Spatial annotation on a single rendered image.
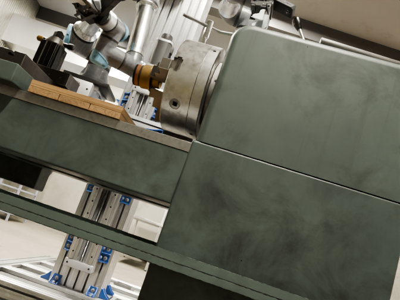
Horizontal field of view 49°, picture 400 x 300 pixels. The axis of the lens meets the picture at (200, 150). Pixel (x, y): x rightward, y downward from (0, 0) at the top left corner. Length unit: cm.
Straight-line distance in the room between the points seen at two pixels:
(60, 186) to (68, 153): 827
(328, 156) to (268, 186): 18
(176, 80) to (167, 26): 113
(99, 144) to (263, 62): 53
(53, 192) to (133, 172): 837
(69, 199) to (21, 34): 365
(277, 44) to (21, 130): 79
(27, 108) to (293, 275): 90
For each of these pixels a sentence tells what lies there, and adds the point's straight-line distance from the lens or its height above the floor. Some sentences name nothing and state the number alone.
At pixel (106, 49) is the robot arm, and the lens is 171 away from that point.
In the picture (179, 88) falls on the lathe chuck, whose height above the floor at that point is 102.
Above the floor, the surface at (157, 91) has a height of 104.
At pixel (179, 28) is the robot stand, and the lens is 245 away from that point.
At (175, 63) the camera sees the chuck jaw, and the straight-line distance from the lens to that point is 137.
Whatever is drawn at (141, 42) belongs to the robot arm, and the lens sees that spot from 181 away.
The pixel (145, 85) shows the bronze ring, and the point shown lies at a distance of 150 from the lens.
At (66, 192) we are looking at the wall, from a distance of 955.
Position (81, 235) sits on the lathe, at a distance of 114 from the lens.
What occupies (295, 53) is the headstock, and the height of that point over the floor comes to 119.
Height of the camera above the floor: 59
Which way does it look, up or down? 12 degrees up
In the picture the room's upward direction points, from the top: 19 degrees clockwise
